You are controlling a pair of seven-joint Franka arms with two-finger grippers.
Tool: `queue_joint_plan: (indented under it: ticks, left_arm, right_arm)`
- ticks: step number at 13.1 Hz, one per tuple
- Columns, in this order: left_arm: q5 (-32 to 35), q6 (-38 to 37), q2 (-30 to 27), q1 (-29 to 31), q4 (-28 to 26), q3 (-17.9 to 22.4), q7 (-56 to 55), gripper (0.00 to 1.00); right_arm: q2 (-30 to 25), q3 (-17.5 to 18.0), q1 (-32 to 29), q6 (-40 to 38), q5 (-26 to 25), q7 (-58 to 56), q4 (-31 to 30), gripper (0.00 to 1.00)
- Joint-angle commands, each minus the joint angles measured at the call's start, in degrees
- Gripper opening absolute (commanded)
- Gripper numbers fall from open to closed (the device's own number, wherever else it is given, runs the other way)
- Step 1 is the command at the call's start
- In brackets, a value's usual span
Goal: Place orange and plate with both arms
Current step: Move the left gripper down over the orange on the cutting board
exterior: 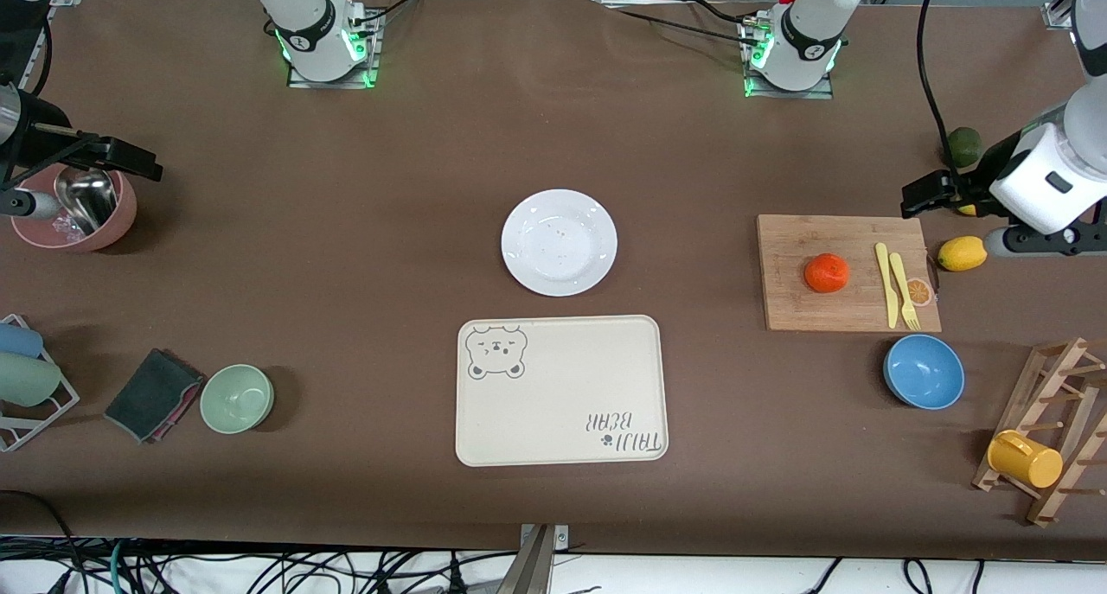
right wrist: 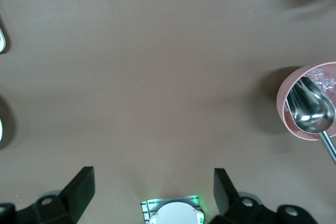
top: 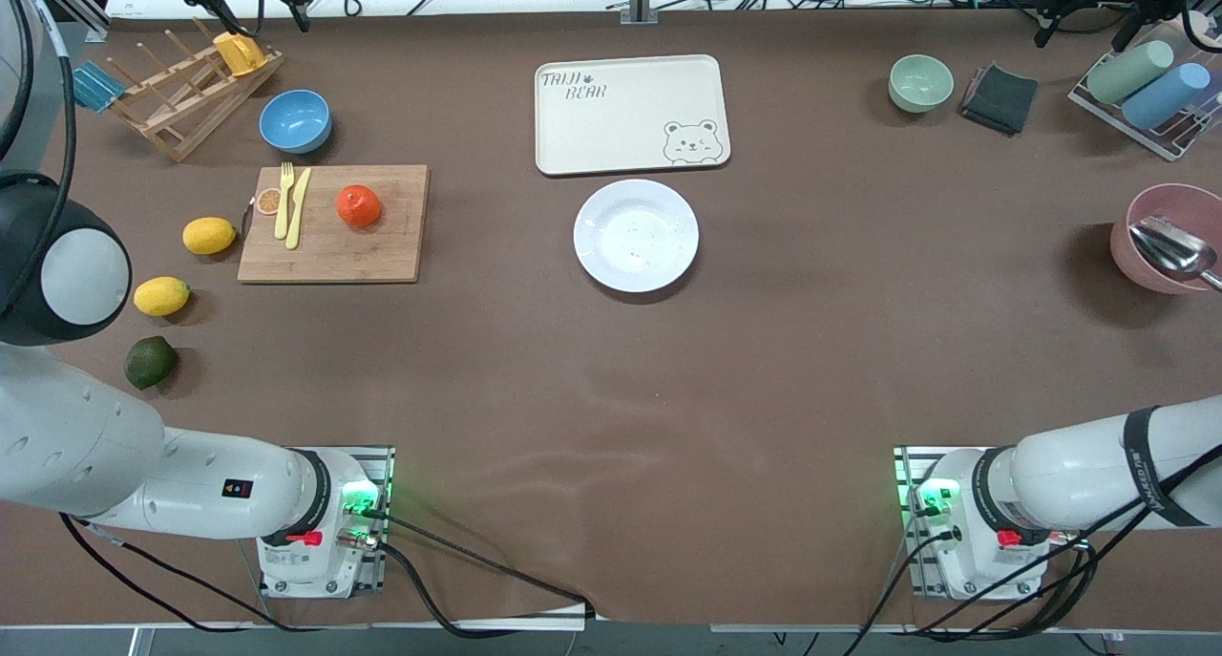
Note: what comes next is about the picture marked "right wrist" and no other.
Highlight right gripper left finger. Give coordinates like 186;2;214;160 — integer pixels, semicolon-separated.
0;166;96;224

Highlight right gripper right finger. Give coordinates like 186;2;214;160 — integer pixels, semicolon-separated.
209;167;319;224

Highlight pink bowl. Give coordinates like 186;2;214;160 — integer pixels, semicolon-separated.
276;61;336;142

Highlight steel scoop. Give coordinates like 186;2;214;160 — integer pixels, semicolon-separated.
285;77;336;166

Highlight clear plastic ice pieces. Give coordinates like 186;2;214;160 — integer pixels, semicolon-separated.
307;68;336;94

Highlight beige bear print tray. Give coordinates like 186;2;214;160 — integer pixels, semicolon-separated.
0;28;7;54

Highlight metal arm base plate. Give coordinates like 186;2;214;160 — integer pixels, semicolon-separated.
140;195;206;224

